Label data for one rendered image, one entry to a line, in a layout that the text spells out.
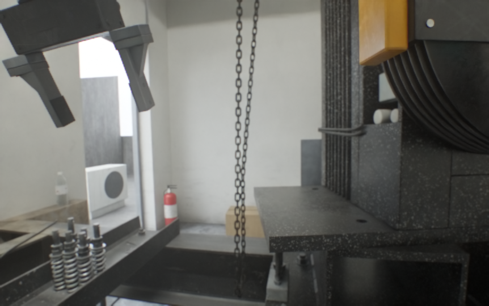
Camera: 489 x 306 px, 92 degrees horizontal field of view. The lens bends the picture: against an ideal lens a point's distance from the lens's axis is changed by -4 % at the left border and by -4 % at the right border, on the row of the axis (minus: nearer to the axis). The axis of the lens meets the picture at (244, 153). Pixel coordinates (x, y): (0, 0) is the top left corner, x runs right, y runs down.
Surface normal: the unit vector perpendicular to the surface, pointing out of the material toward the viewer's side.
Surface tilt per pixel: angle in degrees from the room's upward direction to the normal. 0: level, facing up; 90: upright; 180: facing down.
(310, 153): 90
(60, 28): 113
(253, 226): 90
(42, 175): 90
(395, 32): 90
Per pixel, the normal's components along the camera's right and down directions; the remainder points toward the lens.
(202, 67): -0.20, 0.07
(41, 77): 0.98, -0.14
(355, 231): -0.02, -1.00
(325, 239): 0.03, 0.07
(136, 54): -0.06, 0.46
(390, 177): -1.00, 0.02
